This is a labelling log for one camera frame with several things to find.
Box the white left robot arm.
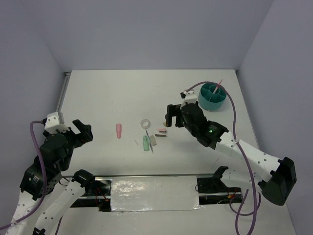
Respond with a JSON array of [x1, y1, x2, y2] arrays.
[[1, 117, 96, 235]]

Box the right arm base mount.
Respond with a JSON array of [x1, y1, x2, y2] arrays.
[[195, 166, 242, 205]]

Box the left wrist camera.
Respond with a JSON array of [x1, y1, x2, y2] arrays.
[[45, 112, 69, 134]]

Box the thin purple pen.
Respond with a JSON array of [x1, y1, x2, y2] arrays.
[[145, 129, 154, 154]]

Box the grey eraser block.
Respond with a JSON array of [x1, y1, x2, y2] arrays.
[[150, 135, 157, 146]]

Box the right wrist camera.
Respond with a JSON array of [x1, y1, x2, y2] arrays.
[[180, 89, 198, 109]]

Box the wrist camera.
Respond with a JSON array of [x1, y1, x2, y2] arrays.
[[45, 112, 69, 134], [180, 89, 198, 109]]

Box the silver foil cover plate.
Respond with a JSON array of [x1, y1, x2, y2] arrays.
[[111, 176, 200, 212]]

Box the pink white stapler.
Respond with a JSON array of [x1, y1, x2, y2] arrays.
[[155, 128, 167, 137]]

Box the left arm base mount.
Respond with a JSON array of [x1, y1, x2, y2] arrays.
[[71, 169, 112, 212]]

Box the clear tape roll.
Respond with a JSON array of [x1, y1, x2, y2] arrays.
[[140, 119, 151, 129]]

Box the aluminium table edge rail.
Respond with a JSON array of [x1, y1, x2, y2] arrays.
[[56, 71, 71, 113]]

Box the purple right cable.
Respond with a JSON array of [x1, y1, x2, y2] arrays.
[[185, 81, 261, 235]]

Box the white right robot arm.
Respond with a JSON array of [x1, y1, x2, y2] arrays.
[[165, 103, 297, 206]]

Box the teal round divided container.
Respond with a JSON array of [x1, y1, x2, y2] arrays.
[[198, 84, 227, 111]]

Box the green glue stick tube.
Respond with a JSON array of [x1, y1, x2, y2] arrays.
[[143, 135, 150, 151]]

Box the pink translucent pen cap tube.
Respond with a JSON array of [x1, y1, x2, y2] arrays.
[[116, 123, 122, 139]]

